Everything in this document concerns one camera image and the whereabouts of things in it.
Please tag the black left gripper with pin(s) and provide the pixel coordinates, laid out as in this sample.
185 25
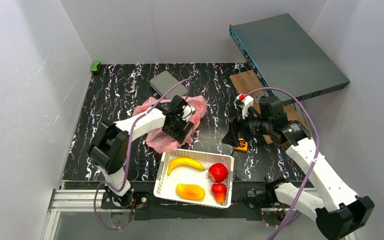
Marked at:
176 129

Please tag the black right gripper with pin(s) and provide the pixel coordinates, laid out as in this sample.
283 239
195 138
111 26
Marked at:
233 131

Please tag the pink plastic bag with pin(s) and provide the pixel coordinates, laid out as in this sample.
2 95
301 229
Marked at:
161 142

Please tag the yellow fake banana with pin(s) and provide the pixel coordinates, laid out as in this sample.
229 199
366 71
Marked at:
184 161

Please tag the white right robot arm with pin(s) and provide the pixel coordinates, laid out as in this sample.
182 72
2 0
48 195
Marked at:
337 210

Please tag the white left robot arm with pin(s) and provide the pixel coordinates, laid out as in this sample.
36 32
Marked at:
110 147

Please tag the red fake apple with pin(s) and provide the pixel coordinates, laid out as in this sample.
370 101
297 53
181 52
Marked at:
218 172

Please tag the orange yellow fake mango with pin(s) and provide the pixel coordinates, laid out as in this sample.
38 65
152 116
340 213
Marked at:
191 192

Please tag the red fake pear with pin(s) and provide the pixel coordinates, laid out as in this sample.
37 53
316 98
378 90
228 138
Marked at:
219 191

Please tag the orange tape measure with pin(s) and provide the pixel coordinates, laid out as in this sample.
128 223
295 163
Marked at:
242 147

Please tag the brown wooden board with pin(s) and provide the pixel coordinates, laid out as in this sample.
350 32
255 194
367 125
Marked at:
280 124

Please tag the grey rectangular pad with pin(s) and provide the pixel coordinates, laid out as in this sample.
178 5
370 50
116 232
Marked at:
163 82

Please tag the white perforated plastic basket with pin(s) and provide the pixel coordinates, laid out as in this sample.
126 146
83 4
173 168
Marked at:
165 185

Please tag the dark teal flat box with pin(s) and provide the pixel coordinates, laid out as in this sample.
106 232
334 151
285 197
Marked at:
282 55

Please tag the green black small object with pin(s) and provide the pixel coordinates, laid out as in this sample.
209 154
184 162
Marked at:
95 69

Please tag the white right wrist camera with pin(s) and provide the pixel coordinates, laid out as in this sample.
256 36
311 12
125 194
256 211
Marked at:
244 102

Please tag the aluminium frame rail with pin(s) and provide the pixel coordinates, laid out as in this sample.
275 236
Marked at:
148 206

